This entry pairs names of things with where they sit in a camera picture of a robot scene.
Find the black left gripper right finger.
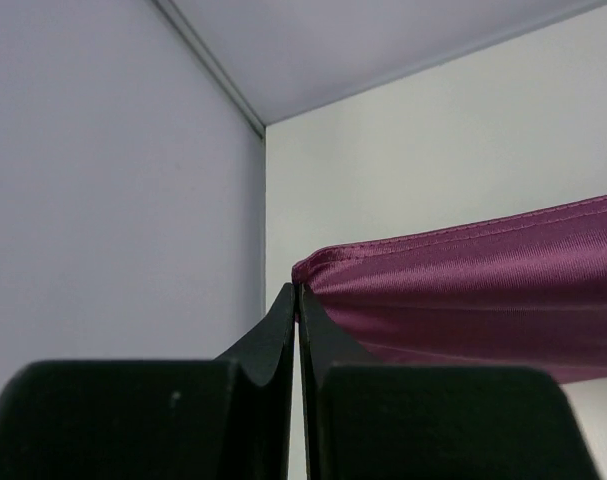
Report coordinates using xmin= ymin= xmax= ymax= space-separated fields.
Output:
xmin=297 ymin=284 xmax=378 ymax=479

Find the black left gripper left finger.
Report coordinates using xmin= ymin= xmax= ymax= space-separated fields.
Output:
xmin=219 ymin=283 xmax=296 ymax=479

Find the purple satin napkin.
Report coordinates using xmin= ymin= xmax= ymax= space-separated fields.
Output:
xmin=292 ymin=195 xmax=607 ymax=383

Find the aluminium left corner post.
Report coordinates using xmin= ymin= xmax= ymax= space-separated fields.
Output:
xmin=150 ymin=0 xmax=266 ymax=141

